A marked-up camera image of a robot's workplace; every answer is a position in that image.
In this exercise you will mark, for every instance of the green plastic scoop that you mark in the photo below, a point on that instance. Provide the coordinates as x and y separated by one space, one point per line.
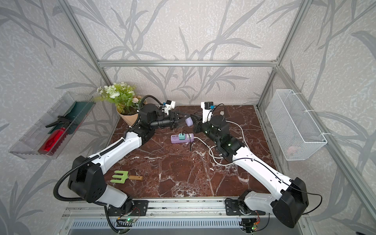
73 117

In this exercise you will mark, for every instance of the white wire mesh basket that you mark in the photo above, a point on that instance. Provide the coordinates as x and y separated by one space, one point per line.
297 133

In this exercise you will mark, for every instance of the purple power strip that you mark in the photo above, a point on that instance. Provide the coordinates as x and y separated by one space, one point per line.
175 139

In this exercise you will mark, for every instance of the red spray bottle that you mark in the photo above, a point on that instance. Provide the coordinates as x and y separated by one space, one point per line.
51 145

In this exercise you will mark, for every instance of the artificial white flower plant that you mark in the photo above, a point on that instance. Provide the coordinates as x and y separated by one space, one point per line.
122 96

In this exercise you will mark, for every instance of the teal usb charger plug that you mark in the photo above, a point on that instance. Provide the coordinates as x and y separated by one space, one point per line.
182 136

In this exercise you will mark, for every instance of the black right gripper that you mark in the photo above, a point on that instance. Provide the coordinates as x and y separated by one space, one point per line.
198 120

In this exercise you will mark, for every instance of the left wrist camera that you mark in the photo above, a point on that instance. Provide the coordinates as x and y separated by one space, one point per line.
168 106

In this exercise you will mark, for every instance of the clear plastic wall bin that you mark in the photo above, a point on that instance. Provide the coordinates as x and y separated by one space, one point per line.
47 138

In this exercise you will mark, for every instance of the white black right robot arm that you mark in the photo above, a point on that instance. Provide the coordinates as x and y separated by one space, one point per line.
287 198

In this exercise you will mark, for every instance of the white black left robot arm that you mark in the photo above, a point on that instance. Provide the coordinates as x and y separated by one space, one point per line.
86 178

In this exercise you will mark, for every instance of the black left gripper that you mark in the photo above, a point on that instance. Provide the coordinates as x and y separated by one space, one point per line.
174 117

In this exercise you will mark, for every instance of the green garden fork wooden handle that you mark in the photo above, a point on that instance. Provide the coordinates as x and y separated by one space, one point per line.
121 176

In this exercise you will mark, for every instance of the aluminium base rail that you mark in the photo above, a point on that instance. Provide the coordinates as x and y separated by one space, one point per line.
180 207

